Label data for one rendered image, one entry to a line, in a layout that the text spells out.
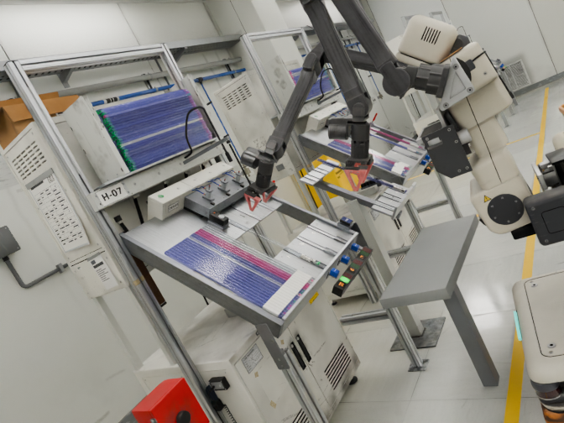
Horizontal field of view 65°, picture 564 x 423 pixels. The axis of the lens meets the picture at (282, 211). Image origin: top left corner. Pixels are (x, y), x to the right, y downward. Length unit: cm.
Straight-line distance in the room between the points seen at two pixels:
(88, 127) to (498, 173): 144
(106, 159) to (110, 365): 182
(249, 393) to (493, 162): 116
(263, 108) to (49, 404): 220
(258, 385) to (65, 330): 170
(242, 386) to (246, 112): 182
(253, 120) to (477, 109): 175
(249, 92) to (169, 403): 210
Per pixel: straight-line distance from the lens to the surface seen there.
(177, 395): 133
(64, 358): 318
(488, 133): 154
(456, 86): 135
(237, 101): 301
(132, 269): 174
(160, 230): 179
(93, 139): 183
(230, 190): 198
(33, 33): 390
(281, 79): 292
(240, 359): 174
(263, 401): 182
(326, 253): 181
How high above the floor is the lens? 124
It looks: 8 degrees down
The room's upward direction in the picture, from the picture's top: 27 degrees counter-clockwise
